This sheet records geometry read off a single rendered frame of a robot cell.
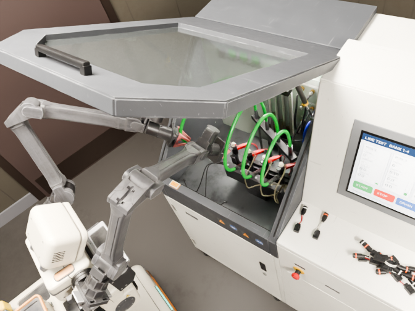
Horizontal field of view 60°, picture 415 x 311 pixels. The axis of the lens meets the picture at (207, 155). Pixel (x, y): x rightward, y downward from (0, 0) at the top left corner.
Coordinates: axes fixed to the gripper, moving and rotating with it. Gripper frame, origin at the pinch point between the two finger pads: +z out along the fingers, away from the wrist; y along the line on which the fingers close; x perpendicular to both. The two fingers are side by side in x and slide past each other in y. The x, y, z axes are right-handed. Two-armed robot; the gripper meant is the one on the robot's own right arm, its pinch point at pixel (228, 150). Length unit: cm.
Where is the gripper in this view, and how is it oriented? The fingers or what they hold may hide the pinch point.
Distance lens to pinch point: 161.6
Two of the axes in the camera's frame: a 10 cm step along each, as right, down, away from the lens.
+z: 6.6, 0.5, 7.5
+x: -6.3, -5.1, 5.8
